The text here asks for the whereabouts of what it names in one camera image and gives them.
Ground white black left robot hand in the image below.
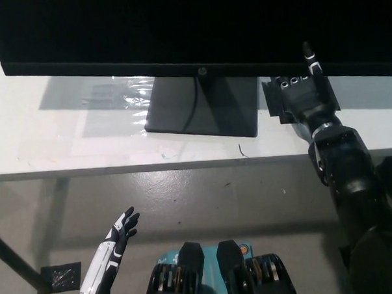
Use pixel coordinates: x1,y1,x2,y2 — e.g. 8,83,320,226
76,206,144,294

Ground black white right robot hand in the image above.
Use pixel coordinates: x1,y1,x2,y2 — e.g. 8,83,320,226
273,40,339,139

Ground black HP computer monitor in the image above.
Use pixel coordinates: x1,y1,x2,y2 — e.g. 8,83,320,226
0,0,392,150

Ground black teal robot body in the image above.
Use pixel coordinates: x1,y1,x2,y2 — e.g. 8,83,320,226
140,235,299,294

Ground black desk leg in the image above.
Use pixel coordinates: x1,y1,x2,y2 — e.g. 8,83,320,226
0,226,49,294

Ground clear plastic film sheet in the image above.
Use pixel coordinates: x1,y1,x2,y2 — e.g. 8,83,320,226
38,73,157,132

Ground black monitor cable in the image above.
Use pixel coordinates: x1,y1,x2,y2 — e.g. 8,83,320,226
180,77,203,132

